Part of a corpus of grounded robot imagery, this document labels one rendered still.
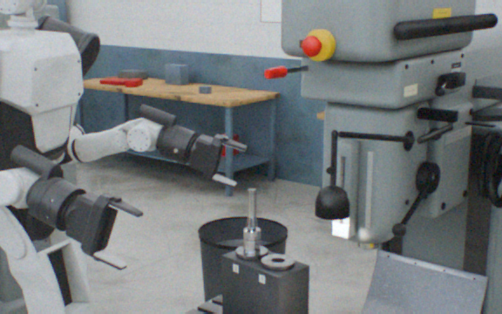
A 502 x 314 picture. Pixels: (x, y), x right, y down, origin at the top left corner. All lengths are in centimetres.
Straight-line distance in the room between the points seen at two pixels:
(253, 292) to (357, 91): 69
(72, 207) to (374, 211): 64
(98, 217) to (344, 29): 58
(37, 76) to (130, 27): 670
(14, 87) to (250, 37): 564
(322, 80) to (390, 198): 29
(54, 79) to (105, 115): 711
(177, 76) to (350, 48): 604
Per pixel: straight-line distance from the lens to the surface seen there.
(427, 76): 156
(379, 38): 137
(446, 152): 171
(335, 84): 152
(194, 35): 761
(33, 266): 173
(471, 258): 202
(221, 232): 395
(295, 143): 693
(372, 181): 155
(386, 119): 152
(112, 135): 190
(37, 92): 162
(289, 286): 188
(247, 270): 192
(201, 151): 181
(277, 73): 145
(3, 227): 175
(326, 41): 138
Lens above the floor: 187
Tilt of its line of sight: 14 degrees down
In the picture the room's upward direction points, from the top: straight up
